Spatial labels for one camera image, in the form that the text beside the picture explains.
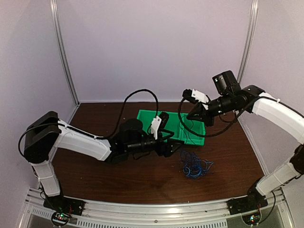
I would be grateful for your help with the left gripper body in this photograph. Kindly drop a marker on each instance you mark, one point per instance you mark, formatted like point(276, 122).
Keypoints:
point(160, 149)

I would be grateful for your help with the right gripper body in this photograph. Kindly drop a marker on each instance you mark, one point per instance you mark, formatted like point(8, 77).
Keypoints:
point(210, 119)

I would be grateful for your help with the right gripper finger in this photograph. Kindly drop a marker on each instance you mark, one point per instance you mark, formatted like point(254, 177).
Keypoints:
point(196, 117)
point(197, 109)

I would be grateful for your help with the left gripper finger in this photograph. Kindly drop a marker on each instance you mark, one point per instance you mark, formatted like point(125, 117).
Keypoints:
point(168, 134)
point(174, 145)

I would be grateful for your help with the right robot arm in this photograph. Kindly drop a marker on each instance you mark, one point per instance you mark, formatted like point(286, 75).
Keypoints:
point(253, 100)

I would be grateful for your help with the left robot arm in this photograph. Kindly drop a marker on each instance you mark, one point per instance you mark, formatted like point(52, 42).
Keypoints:
point(50, 132)

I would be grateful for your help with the middle green bin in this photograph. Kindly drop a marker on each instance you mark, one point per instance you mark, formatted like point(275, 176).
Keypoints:
point(171, 122)

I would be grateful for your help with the left green bin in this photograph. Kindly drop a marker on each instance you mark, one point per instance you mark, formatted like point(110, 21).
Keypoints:
point(146, 117)

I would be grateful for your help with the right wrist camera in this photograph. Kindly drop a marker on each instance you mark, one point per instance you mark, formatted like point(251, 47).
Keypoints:
point(193, 96)

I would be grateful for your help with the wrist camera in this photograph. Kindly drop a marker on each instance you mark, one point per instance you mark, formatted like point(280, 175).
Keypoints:
point(193, 96)
point(158, 122)

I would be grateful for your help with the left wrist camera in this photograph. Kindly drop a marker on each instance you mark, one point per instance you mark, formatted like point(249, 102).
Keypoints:
point(158, 122)

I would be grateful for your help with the right aluminium post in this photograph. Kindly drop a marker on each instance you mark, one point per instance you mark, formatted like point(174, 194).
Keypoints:
point(249, 38)

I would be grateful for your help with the aluminium post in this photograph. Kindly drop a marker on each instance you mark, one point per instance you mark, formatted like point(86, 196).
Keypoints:
point(249, 38)
point(62, 51)

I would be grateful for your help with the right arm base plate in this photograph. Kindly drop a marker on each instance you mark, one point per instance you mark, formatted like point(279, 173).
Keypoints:
point(248, 207)

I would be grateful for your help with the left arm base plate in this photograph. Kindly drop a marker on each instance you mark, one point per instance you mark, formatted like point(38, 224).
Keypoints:
point(64, 208)

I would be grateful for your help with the front aluminium rail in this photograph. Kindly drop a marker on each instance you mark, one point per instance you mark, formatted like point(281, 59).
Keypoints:
point(209, 214)

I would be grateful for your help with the left aluminium post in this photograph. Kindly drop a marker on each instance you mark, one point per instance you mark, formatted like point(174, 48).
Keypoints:
point(62, 51)

